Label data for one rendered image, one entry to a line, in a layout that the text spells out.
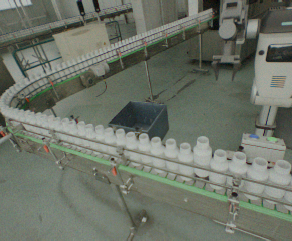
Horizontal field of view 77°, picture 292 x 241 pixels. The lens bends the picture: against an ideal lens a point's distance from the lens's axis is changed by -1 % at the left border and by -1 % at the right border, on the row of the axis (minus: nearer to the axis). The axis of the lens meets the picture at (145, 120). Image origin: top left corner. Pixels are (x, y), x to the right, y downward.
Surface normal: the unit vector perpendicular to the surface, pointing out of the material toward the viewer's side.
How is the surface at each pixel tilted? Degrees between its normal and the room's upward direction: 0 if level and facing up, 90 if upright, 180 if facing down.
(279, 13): 90
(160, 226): 0
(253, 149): 70
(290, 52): 90
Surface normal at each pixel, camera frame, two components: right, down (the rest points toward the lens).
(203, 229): -0.17, -0.80
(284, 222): -0.45, 0.57
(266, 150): -0.48, 0.26
